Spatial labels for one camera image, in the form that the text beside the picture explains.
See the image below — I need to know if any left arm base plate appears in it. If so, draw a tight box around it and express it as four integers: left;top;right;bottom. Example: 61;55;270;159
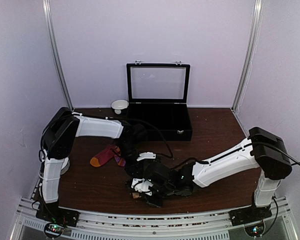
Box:
35;202;80;227

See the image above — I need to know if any left aluminium corner post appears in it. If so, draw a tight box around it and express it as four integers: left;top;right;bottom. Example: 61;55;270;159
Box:
42;0;75;110

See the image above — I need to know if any black display case glass lid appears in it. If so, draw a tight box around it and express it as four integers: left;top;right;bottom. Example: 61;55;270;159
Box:
126;62;193;142

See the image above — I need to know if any small white bowl dark rim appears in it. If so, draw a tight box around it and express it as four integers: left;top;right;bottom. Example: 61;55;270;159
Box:
110;99;129;115

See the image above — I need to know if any purple orange striped sock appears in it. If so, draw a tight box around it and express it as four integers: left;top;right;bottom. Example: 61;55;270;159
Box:
112;147;126;167

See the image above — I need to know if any maroon orange-toed sock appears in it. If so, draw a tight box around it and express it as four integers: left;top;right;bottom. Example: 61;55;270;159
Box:
90;144;118;168

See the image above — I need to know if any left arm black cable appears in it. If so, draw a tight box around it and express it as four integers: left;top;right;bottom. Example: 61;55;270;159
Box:
122;119;175;160

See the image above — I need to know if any right aluminium corner post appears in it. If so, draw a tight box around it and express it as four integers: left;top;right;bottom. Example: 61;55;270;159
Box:
231;0;263;113

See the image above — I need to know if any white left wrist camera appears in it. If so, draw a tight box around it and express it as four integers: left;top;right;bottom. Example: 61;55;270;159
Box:
136;151;156;162

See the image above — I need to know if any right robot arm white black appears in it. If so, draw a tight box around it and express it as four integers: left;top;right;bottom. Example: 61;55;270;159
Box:
139;127;292;221

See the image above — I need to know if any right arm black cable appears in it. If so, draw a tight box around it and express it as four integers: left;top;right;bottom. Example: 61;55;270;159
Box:
173;139;300;171

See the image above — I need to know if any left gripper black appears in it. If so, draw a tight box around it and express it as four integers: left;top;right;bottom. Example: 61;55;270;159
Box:
116;139;144;178

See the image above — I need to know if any white fluted dish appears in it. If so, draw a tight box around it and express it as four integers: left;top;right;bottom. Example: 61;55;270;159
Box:
60;157;70;175

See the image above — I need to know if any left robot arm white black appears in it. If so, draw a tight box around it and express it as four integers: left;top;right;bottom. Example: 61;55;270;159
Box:
39;107;148;222

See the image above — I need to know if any aluminium corner post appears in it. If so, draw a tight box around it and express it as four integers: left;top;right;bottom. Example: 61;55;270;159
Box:
231;0;263;113
42;0;75;110

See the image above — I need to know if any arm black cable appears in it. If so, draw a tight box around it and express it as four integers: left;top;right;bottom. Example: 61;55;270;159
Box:
122;119;175;160
173;139;300;171

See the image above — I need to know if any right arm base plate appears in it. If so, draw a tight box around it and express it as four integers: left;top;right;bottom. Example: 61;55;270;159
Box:
228;200;272;226

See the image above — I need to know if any aluminium front rail frame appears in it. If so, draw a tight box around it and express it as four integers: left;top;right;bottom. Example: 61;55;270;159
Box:
8;197;300;240

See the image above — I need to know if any black tan argyle sock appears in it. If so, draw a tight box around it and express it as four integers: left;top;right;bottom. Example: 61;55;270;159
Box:
126;185;142;199

